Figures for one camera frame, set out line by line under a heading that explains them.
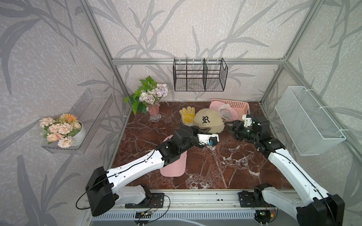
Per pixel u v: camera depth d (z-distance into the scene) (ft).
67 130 1.68
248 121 2.32
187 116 3.63
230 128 2.25
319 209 1.22
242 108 3.77
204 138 1.97
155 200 2.38
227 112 3.58
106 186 1.28
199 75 3.46
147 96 2.72
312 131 1.93
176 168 2.80
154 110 3.24
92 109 2.45
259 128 1.86
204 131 2.15
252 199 2.37
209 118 2.43
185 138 1.70
